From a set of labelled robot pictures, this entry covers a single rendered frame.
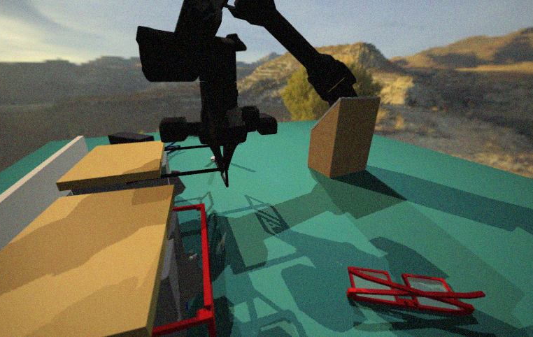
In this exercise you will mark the black glasses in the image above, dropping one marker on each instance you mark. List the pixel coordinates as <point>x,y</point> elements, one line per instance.
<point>224,168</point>

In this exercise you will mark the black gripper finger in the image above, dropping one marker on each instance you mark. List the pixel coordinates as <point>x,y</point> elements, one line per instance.
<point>215,149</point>
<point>228,151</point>

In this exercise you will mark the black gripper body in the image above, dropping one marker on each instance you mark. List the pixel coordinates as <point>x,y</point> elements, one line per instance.
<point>177,129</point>

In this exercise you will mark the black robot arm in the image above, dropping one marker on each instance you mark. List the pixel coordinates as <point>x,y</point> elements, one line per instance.
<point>193,50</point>

